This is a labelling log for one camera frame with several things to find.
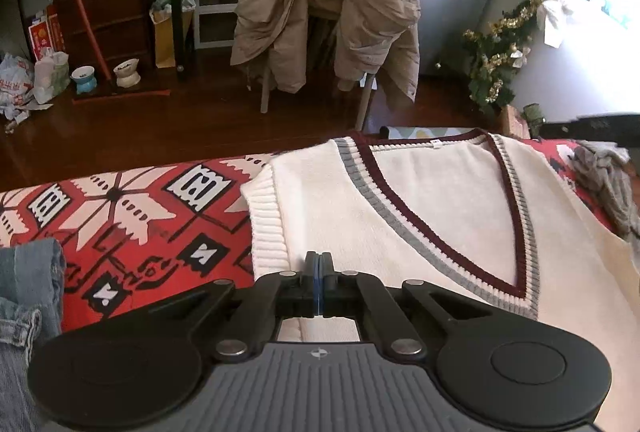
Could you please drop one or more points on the folded blue jeans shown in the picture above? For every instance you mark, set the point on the folded blue jeans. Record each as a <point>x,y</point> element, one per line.
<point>25,312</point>

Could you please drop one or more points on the white knit vest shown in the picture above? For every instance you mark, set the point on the white knit vest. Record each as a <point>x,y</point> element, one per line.
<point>425,192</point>

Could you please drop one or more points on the white cloth bow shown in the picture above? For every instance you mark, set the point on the white cloth bow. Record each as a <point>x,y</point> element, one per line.
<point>555,17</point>

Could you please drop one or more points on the green gift bag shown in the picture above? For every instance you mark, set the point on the green gift bag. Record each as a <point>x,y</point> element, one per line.
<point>533,114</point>

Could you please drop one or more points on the grey shirt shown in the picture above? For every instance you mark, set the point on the grey shirt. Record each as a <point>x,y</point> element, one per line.
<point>610,182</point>

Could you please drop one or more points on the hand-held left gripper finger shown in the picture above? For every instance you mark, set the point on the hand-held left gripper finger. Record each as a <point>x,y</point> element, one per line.
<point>314,282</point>
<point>326,282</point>

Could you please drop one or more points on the blue pet bowl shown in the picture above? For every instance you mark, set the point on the blue pet bowl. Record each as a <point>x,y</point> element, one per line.
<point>83,79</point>

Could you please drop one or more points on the wooden drawer cabinet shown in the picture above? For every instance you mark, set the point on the wooden drawer cabinet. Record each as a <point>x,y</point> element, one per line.
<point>115,22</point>

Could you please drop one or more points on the white plastic bag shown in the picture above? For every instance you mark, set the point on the white plastic bag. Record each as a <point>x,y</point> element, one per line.
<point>15,84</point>

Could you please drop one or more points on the yellow paper bag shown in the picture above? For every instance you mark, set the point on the yellow paper bag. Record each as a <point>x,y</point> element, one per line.
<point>167,42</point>

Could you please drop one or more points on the white sack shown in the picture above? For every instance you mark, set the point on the white sack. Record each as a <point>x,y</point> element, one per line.
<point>51,77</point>

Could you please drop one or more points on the red carton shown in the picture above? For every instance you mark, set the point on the red carton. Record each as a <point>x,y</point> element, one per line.
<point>45,34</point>

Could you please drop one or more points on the red patterned blanket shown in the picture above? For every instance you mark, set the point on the red patterned blanket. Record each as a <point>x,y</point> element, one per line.
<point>125,212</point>

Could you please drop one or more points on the brown gift box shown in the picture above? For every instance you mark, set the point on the brown gift box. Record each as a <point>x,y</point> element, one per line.
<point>514,122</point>

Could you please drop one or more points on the small Christmas tree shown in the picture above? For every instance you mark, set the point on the small Christmas tree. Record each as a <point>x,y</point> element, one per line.
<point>492,62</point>

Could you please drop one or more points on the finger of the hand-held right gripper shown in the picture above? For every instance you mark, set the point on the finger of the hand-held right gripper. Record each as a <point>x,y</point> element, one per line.
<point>600,127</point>

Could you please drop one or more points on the pale printed floor mat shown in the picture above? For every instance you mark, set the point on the pale printed floor mat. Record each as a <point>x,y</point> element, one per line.
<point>425,132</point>

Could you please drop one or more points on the metal-legged chair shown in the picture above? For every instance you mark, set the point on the metal-legged chair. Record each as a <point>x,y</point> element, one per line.
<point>266,97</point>

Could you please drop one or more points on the white pet bowl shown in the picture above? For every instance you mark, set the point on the white pet bowl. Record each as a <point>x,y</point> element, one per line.
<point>126,73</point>

